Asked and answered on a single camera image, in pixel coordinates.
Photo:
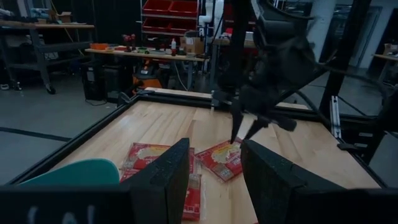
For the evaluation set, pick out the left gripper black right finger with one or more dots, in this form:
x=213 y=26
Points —
x=280 y=199

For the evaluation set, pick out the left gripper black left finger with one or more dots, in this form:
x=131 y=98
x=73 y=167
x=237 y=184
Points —
x=168 y=193

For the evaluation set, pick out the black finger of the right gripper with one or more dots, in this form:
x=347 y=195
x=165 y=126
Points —
x=237 y=123
x=257 y=125

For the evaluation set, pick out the red popcorn bag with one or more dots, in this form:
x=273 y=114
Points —
x=192 y=199
x=143 y=155
x=222 y=161

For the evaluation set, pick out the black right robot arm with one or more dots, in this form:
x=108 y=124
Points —
x=286 y=62

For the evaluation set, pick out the teal plastic basket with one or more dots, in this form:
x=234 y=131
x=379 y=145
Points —
x=77 y=174

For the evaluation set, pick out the orange shop vacuum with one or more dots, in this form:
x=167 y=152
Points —
x=146 y=77

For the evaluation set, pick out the white pillar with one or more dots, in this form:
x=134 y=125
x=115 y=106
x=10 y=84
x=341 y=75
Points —
x=326 y=12

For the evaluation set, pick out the wooden workbench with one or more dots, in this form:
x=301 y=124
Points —
x=140 y=56

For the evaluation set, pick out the black computer tower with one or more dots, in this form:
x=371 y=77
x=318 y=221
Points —
x=92 y=81
x=113 y=84

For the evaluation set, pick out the red bin shelving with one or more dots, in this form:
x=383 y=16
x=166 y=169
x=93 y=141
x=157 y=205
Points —
x=169 y=7

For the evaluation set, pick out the wooden side table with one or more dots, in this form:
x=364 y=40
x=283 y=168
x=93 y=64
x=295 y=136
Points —
x=385 y=57

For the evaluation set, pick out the orange tray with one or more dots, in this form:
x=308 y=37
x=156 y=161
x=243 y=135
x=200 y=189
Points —
x=99 y=46

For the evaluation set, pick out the grey cart workbench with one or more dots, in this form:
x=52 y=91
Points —
x=40 y=46

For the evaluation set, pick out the small cardboard box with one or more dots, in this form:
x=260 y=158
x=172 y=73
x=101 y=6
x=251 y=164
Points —
x=64 y=17

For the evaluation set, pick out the black table frame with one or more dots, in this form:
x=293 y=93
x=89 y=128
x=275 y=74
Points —
x=174 y=102

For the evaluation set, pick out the silver aluminium bracket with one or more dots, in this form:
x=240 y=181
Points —
x=335 y=118

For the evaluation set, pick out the black rig frame post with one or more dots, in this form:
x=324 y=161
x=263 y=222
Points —
x=345 y=62

